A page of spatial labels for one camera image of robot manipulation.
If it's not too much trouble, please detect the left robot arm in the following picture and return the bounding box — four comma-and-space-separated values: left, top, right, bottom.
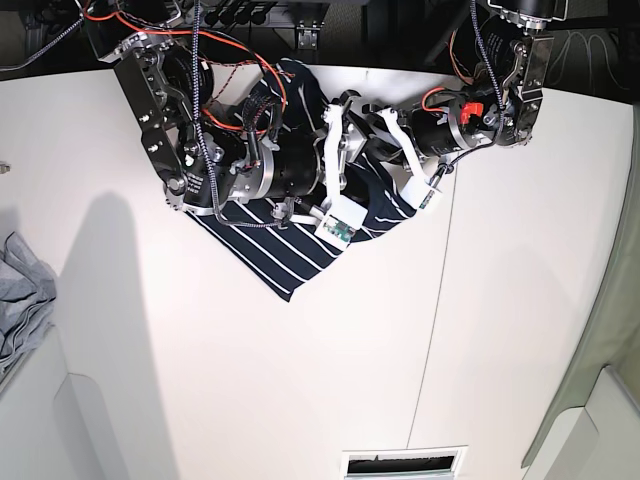
364, 1, 567, 186

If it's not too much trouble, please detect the black power strip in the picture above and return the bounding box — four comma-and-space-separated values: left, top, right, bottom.
204, 0, 277, 26

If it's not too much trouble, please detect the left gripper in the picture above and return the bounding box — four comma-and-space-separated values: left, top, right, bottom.
362, 102, 480, 182

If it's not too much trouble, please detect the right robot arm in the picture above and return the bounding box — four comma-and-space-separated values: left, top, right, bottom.
80, 1, 399, 229

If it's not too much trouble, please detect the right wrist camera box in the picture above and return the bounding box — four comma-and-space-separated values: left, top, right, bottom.
314, 195, 368, 251

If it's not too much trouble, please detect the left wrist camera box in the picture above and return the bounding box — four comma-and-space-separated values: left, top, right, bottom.
400, 176, 442, 211

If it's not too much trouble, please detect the white floor vent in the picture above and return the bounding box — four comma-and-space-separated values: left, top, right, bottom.
340, 446, 468, 480

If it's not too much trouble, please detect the navy white striped t-shirt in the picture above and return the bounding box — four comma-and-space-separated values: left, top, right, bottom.
191, 58, 416, 301

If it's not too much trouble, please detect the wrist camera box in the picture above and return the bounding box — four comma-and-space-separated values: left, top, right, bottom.
314, 195, 368, 251
400, 176, 442, 211

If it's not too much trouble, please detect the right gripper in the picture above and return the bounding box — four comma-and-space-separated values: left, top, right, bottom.
259, 89, 394, 225

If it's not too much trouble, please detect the grey cloth pile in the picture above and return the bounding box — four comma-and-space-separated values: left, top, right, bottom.
1, 232, 57, 377

